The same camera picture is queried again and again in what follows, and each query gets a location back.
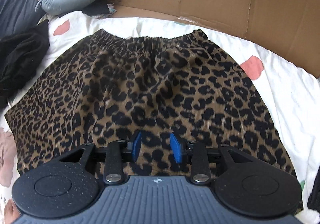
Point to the leopard print skirt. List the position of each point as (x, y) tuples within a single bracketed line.
[(106, 88)]

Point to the white patterned bed sheet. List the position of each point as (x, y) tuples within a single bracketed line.
[(290, 93)]

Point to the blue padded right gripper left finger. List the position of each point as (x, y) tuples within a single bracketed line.
[(134, 145)]

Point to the black garment pile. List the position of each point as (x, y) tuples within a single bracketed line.
[(21, 55)]

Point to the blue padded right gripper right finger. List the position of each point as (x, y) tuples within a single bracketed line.
[(179, 148)]

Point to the dark grey pillow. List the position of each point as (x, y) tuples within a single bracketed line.
[(18, 16)]

